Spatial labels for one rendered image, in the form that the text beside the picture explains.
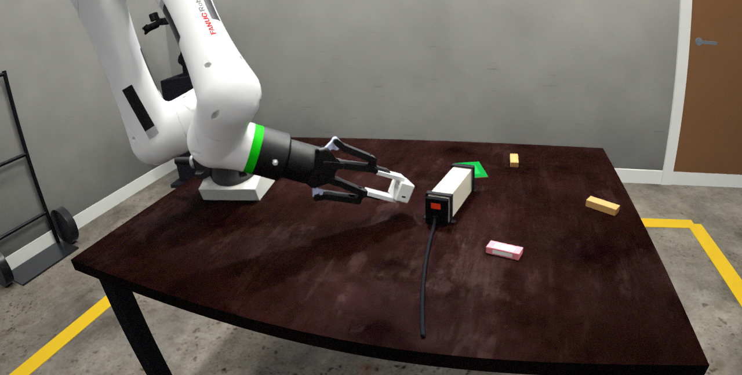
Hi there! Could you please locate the tan rectangular block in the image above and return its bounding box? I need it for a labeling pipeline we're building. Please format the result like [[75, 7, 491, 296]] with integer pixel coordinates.
[[585, 196, 620, 216]]

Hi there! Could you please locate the white charger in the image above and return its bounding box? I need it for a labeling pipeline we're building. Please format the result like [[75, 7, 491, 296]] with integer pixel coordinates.
[[388, 178, 414, 203]]

